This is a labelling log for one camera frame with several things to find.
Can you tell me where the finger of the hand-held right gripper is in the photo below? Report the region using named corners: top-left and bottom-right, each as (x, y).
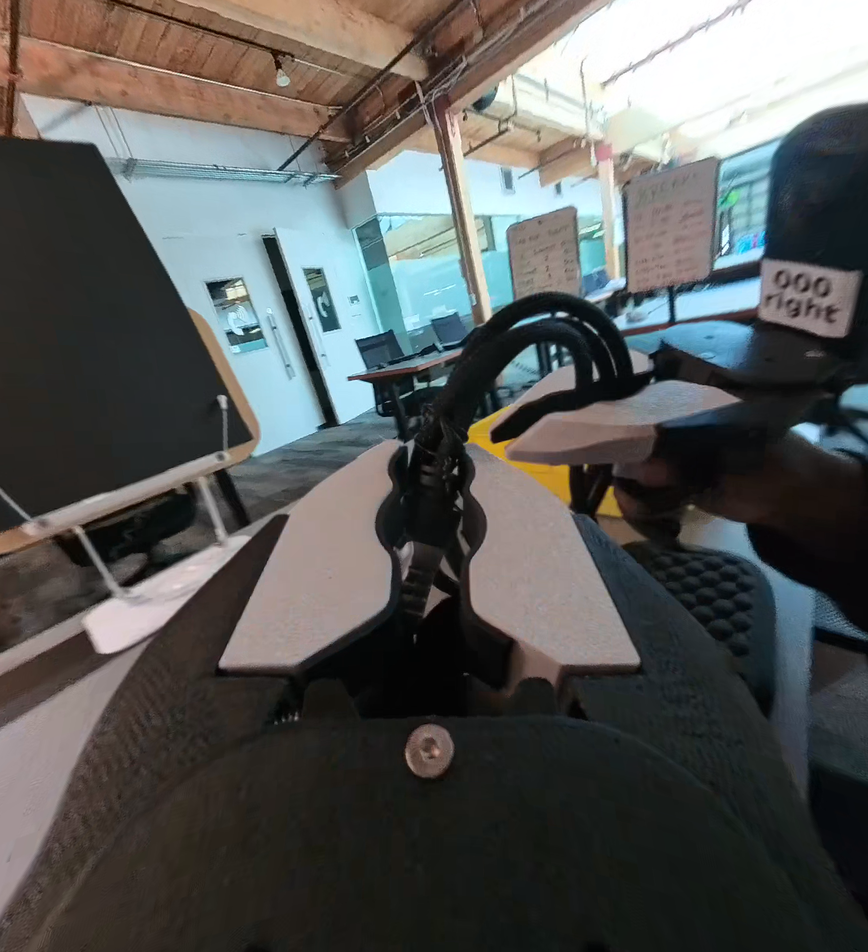
top-left (504, 381), bottom-right (745, 466)
top-left (490, 350), bottom-right (656, 445)

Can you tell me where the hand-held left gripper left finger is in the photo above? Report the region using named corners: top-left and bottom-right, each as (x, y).
top-left (217, 439), bottom-right (410, 678)

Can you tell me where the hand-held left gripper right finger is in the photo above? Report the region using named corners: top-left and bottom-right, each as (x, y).
top-left (462, 444), bottom-right (643, 691)

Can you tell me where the black cable tie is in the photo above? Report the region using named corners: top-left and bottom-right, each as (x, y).
top-left (397, 539), bottom-right (442, 648)

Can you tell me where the thick black braided cable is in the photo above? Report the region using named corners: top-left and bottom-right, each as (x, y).
top-left (400, 292), bottom-right (654, 522)

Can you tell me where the person's right hand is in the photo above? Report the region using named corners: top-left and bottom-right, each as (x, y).
top-left (613, 431), bottom-right (868, 536)

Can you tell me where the yellow box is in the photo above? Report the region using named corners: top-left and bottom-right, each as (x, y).
top-left (471, 413), bottom-right (621, 518)

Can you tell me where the handwritten cardboard sign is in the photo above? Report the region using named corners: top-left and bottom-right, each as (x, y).
top-left (622, 156), bottom-right (721, 295)
top-left (507, 207), bottom-right (582, 300)

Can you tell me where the red-brown office desk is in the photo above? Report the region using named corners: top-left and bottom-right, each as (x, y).
top-left (348, 348), bottom-right (472, 440)

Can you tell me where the long metal door handle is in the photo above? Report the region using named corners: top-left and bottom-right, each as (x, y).
top-left (266, 308), bottom-right (297, 380)

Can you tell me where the phone icon wall poster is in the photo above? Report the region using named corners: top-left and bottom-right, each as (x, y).
top-left (302, 266), bottom-right (342, 333)

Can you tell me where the framed wall picture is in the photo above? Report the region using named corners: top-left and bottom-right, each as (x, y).
top-left (205, 277), bottom-right (269, 355)

